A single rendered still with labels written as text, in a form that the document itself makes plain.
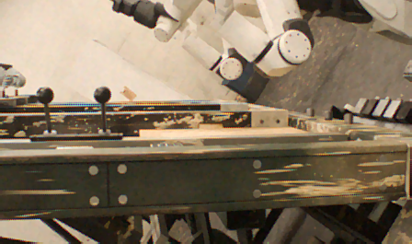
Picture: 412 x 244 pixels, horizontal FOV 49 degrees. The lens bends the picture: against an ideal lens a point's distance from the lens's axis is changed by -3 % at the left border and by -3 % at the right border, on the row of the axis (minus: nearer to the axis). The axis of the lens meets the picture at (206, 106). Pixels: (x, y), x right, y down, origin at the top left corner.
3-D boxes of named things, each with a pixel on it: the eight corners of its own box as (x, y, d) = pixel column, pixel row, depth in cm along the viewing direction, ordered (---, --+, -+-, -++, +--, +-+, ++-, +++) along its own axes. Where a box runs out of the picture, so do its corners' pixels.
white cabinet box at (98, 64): (243, 134, 535) (89, 38, 502) (216, 176, 538) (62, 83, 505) (234, 125, 596) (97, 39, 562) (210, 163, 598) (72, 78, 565)
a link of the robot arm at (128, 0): (131, -15, 165) (161, -1, 164) (125, 9, 170) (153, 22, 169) (115, -7, 154) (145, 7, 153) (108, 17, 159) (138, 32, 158)
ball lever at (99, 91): (113, 143, 102) (110, 91, 94) (96, 144, 101) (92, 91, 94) (113, 133, 105) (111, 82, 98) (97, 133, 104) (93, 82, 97)
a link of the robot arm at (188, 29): (166, 13, 165) (194, 37, 168) (154, 29, 160) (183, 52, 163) (174, 4, 160) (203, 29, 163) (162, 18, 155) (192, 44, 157)
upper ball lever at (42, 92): (58, 145, 100) (51, 92, 93) (40, 145, 99) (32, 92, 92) (60, 133, 103) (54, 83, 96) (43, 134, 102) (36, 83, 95)
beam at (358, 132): (463, 197, 87) (464, 141, 86) (407, 201, 85) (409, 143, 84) (228, 116, 304) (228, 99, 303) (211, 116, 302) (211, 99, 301)
